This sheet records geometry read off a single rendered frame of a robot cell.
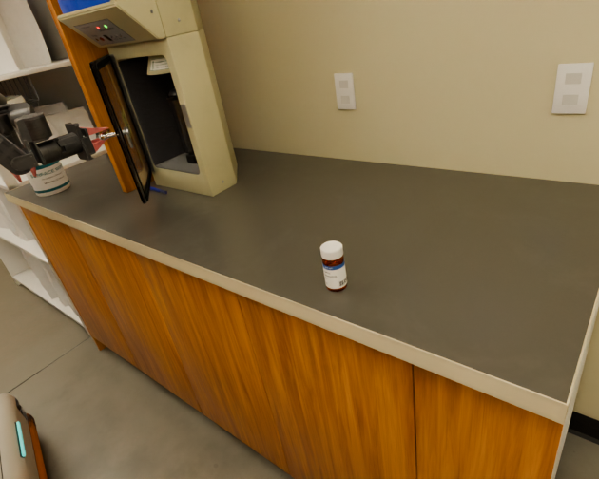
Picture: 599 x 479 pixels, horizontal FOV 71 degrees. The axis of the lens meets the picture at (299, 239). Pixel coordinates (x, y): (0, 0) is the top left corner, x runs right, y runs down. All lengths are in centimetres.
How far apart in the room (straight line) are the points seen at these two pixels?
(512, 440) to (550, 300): 24
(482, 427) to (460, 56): 89
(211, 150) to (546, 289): 98
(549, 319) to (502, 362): 13
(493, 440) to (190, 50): 118
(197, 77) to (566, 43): 94
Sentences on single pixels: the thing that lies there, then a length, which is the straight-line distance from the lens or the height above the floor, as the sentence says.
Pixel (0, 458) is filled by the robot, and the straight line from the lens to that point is 189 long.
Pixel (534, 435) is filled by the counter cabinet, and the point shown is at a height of 82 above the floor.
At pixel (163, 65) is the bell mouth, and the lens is 139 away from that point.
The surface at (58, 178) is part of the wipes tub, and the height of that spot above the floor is 99.
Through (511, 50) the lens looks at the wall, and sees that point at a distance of 123.
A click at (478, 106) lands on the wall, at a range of 128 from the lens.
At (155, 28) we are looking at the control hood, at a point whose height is 143.
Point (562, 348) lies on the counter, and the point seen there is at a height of 94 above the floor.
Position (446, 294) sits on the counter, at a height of 94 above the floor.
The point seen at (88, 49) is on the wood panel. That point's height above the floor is 141.
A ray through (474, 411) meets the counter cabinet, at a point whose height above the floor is 81.
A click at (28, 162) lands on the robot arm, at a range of 127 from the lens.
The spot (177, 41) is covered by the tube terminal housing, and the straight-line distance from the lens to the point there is 131.
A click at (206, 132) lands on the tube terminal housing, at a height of 114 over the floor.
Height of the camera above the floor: 145
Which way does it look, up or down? 30 degrees down
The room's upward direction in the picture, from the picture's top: 11 degrees counter-clockwise
